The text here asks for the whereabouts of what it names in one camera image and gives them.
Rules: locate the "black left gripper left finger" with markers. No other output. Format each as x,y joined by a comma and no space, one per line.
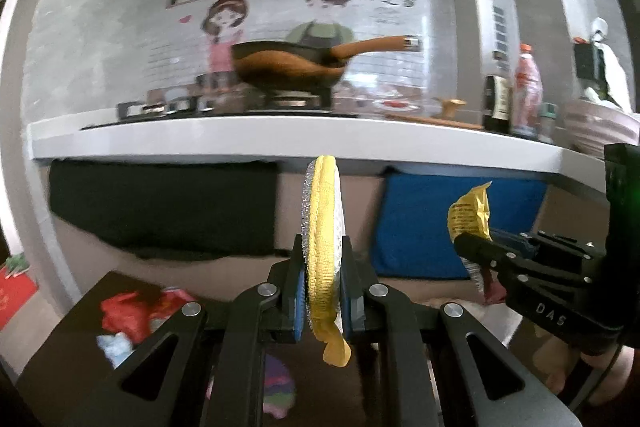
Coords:
201,368

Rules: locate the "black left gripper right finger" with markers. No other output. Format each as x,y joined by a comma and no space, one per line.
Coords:
438,366

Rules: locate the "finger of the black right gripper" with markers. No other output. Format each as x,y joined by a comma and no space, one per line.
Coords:
500,253

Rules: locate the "yellow snack wrapper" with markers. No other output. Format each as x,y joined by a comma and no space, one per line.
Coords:
471,213

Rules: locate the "yellow scrub sponge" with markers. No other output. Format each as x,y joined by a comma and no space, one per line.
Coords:
323,228

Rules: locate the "red plastic bag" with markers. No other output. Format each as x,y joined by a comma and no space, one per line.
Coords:
137,317

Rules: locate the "white kitchen counter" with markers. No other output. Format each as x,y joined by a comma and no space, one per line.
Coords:
86,135

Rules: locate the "person's right hand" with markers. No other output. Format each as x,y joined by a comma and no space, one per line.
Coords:
578,379

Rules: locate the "wooden cutting board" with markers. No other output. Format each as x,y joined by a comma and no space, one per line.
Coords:
446,117

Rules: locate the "black cabinet cloth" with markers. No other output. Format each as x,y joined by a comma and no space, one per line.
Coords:
170,211

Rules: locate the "blue white crumpled wrapper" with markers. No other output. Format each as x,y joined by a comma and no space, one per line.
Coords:
116,347

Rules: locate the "small grey shaker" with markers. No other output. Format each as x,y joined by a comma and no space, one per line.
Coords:
546,124

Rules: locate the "red label plastic bottle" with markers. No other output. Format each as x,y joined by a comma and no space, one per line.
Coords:
527,95

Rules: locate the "dark soy sauce bottle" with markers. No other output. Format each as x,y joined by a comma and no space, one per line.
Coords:
497,104

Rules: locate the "pink woven basket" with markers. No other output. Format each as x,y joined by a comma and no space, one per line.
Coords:
592,126

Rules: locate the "black knife holder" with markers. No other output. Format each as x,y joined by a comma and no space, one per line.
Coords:
589,60

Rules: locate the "black gas stove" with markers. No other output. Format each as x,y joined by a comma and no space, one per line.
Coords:
248,102

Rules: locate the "red floor mat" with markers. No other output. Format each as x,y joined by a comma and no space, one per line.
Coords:
16,287

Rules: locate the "brown wok with wooden handle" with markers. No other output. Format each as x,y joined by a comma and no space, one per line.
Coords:
281,66

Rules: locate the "cartoon wall sticker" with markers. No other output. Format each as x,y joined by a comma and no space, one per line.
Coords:
195,37

